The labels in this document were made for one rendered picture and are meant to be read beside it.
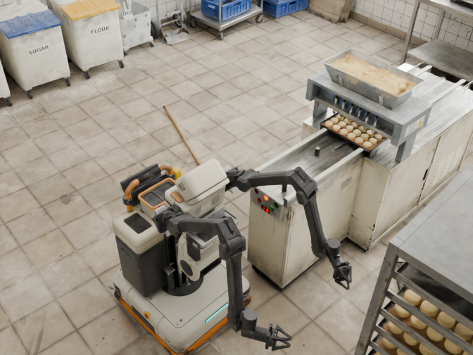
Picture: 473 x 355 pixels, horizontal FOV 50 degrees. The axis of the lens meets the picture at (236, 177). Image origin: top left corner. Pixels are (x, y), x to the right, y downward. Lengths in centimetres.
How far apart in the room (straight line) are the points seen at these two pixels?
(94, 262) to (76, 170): 109
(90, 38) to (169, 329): 352
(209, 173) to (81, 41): 351
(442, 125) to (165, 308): 222
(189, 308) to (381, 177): 144
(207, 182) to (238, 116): 276
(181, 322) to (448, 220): 190
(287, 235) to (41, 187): 228
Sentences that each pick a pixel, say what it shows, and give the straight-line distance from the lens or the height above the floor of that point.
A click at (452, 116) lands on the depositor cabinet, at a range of 393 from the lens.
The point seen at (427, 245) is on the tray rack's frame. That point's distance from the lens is 146.
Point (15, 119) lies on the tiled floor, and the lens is 543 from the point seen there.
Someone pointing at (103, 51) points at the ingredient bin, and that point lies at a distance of 582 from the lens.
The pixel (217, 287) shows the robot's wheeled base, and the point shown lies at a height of 28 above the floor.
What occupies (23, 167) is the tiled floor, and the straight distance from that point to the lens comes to 478.
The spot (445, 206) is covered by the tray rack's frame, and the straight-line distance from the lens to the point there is 159.
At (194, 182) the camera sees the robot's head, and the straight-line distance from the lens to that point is 234.
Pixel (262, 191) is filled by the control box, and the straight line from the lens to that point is 298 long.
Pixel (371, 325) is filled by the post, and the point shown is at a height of 145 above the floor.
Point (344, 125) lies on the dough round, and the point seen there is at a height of 92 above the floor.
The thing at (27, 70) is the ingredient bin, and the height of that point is 32.
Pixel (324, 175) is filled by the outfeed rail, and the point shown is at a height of 90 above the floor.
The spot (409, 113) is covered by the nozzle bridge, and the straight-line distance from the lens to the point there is 320.
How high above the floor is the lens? 283
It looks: 41 degrees down
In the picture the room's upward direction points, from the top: 1 degrees clockwise
